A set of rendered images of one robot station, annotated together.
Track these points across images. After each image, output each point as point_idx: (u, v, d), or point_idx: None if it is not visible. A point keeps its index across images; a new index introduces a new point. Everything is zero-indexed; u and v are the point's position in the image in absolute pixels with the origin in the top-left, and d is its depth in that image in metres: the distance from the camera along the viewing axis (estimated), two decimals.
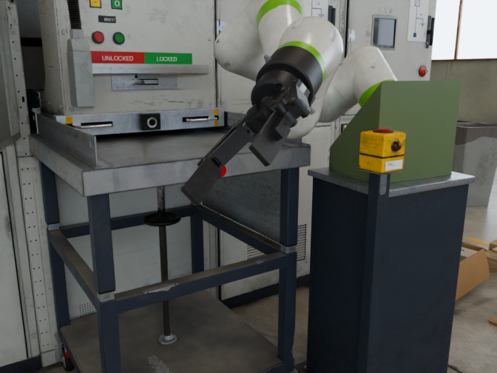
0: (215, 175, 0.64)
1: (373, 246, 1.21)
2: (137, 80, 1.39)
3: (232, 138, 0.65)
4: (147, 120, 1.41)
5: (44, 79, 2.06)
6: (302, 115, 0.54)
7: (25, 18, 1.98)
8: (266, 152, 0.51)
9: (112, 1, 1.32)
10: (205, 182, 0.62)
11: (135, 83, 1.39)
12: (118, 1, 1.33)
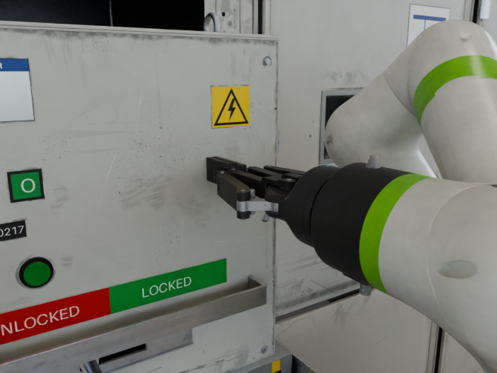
0: None
1: None
2: (89, 365, 0.53)
3: None
4: None
5: None
6: None
7: None
8: (210, 172, 0.58)
9: (15, 182, 0.47)
10: None
11: (87, 372, 0.54)
12: (32, 179, 0.48)
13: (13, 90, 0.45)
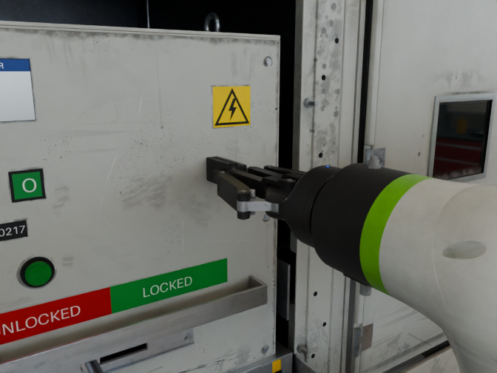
0: None
1: None
2: (90, 364, 0.53)
3: None
4: None
5: None
6: None
7: None
8: (210, 172, 0.58)
9: (16, 182, 0.47)
10: None
11: (88, 371, 0.54)
12: (34, 179, 0.48)
13: (15, 90, 0.45)
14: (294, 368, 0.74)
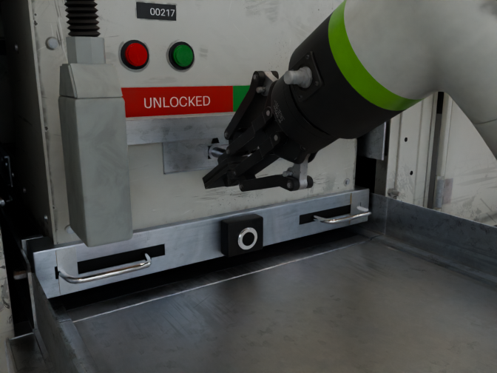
0: (226, 167, 0.54)
1: None
2: (219, 149, 0.62)
3: None
4: (238, 235, 0.64)
5: None
6: (229, 139, 0.53)
7: None
8: None
9: None
10: (222, 173, 0.56)
11: (216, 156, 0.62)
12: None
13: None
14: (385, 211, 0.79)
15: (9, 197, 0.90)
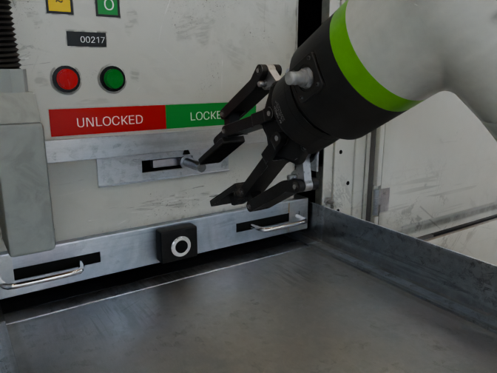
0: (233, 186, 0.53)
1: None
2: (188, 159, 0.70)
3: None
4: (171, 243, 0.69)
5: None
6: (225, 118, 0.53)
7: None
8: None
9: None
10: (228, 192, 0.55)
11: (186, 166, 0.70)
12: None
13: None
14: (322, 219, 0.84)
15: None
